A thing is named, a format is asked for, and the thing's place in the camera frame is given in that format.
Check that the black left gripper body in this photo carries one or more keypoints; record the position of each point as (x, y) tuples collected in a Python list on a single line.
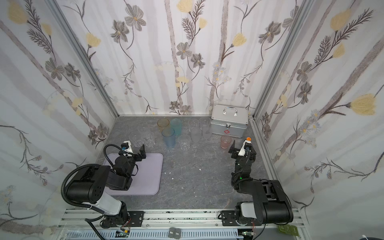
[(137, 156)]

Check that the lilac plastic tray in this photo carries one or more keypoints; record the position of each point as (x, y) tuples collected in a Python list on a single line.
[(147, 181)]

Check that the blue frosted plastic tumbler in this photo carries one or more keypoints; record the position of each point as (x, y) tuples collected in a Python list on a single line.
[(169, 137)]

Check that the yellow plastic tumbler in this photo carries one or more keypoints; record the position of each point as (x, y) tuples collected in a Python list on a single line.
[(163, 124)]

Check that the teal dotted plastic tumbler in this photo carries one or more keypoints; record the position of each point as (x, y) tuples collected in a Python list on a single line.
[(176, 125)]

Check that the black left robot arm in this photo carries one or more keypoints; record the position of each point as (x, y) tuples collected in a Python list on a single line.
[(85, 186)]

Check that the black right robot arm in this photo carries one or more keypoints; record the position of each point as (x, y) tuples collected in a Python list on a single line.
[(269, 205)]

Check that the pink plastic cup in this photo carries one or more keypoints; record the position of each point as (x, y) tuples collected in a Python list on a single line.
[(225, 141)]

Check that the clear faceted glass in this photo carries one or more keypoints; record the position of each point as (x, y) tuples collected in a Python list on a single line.
[(136, 139), (149, 139), (184, 142)]

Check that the silver metal first-aid case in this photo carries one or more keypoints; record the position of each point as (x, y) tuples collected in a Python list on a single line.
[(230, 121)]

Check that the clear tall tumbler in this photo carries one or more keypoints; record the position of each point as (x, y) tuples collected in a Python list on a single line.
[(194, 127), (205, 124)]

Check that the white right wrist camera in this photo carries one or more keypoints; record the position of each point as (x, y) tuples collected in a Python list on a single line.
[(246, 147)]

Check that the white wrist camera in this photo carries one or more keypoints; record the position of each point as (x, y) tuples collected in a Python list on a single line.
[(127, 147), (246, 147)]

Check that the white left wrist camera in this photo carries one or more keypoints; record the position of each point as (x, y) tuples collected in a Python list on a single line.
[(127, 147)]

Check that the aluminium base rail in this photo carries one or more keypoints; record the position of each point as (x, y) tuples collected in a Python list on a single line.
[(74, 220)]

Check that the white slotted cable duct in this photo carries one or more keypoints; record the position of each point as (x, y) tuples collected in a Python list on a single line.
[(153, 234)]

